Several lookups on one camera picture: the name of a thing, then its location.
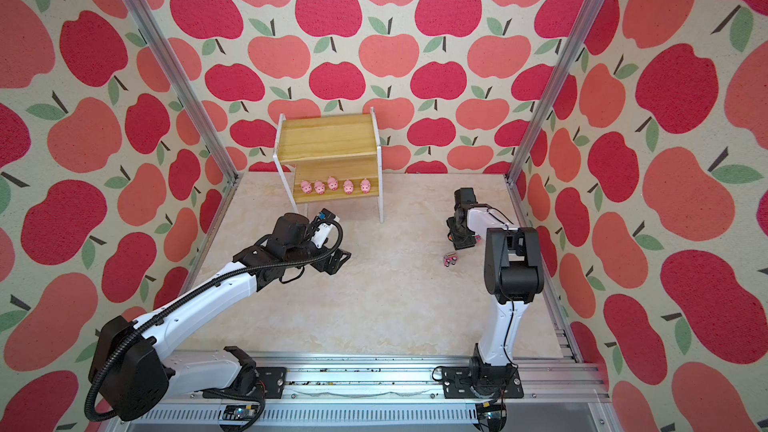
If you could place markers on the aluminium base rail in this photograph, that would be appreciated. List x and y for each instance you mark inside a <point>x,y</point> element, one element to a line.
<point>390,393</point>

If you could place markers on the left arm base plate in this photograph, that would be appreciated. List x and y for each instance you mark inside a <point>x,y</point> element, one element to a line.
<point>264,381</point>

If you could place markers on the right aluminium frame post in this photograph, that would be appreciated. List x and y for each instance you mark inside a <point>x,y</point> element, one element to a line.
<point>573,45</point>

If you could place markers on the aluminium frame post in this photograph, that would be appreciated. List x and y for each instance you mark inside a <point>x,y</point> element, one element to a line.
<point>173,69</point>
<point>573,45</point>

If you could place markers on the left aluminium frame post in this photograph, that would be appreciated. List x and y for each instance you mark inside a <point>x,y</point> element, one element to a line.
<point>173,69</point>

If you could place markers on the small pink toy car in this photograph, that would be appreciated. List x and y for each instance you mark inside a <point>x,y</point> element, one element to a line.
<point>450,259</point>

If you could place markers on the two-tier wooden shelf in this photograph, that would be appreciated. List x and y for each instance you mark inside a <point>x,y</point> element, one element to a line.
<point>341,146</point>

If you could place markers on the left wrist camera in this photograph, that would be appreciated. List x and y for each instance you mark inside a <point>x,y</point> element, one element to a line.
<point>322,227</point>

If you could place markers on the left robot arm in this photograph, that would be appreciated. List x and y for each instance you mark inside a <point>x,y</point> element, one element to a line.
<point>129,373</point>

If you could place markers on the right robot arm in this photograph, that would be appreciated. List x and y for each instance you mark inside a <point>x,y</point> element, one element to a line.
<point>513,275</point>

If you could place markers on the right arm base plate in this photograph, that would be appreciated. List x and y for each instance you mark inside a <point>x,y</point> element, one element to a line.
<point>482,382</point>

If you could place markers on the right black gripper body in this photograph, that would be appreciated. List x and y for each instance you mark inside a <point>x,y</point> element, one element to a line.
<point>460,241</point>

